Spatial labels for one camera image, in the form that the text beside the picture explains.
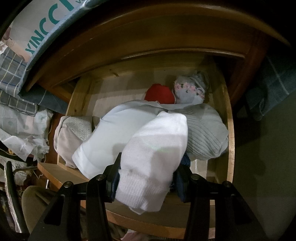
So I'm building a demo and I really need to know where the light blue underwear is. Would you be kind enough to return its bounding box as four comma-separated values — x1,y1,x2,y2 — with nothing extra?
72,100,173,179

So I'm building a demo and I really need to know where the white sock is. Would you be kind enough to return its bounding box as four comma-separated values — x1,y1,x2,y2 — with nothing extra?
115,111,188,215

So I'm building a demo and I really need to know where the grey ribbed sock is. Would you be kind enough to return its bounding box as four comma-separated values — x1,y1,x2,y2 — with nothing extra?
170,103,229,161

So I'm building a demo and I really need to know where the beige ribbed underwear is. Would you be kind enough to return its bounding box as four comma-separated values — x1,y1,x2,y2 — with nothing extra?
54,116,92,169

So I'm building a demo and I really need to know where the dark blue patterned sock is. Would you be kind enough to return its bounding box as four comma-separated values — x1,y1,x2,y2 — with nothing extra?
178,153,191,171

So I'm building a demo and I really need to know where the floral white underwear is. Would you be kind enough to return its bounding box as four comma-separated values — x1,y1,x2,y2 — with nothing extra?
174,73,207,104

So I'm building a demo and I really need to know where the red sock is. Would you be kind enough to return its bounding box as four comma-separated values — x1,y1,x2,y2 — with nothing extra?
144,84,175,104

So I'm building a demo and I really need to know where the white crumpled cloth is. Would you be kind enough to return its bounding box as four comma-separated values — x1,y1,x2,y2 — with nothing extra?
1,105,53,161

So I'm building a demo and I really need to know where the blue checked cloth cover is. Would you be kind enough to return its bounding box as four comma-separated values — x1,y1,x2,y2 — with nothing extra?
17,0,296,121

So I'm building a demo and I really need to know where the wooden nightstand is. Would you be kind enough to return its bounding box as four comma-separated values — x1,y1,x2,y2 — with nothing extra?
21,1,288,101

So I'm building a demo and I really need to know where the grey plaid blanket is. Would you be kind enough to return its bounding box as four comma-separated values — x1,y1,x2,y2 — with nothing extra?
0,48,38,116

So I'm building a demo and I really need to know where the white XINCCI shoe box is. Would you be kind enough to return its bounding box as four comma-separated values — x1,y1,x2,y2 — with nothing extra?
1,1,85,62

